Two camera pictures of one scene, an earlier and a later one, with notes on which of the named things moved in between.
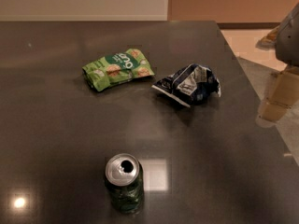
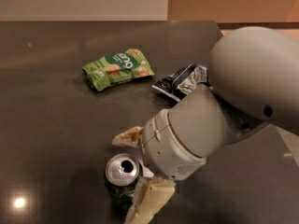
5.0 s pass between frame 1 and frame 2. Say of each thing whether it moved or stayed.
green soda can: stayed
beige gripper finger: moved
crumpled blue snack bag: stayed
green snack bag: stayed
